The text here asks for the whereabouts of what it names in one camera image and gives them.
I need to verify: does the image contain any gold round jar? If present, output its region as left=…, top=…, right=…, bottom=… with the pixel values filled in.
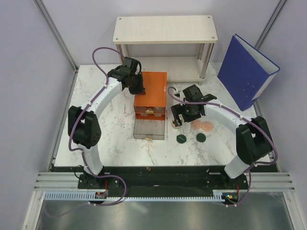
left=172, top=120, right=181, bottom=129

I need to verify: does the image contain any orange drawer box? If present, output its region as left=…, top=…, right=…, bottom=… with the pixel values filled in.
left=133, top=71, right=167, bottom=120

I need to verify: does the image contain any white two-tier shelf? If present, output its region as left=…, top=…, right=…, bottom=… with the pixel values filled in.
left=113, top=15, right=218, bottom=85

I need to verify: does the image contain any dark green lid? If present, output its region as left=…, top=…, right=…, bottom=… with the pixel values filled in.
left=176, top=134, right=187, bottom=144
left=196, top=133, right=206, bottom=143

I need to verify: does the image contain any light blue cable duct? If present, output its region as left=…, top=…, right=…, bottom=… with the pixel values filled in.
left=44, top=191, right=238, bottom=202

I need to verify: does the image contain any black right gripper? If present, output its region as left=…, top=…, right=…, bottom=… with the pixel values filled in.
left=171, top=101, right=201, bottom=127

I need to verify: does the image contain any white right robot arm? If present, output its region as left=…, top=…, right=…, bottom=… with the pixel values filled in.
left=167, top=85, right=278, bottom=189

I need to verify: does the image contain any blue ring binder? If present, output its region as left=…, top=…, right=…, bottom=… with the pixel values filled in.
left=218, top=34, right=280, bottom=111

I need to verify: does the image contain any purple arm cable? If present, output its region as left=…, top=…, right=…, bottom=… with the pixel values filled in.
left=44, top=46, right=128, bottom=219
left=167, top=86, right=278, bottom=208

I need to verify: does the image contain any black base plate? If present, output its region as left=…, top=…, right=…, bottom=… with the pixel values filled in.
left=78, top=166, right=248, bottom=196

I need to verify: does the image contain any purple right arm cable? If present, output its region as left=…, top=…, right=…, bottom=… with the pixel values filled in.
left=167, top=86, right=278, bottom=208

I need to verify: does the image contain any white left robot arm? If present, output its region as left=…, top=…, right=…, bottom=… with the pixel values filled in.
left=68, top=57, right=145, bottom=188

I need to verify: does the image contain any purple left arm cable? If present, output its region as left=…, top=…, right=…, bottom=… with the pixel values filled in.
left=44, top=46, right=128, bottom=219

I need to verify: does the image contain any pink powder puff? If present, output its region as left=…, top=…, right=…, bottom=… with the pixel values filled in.
left=191, top=120, right=202, bottom=130
left=201, top=122, right=213, bottom=132

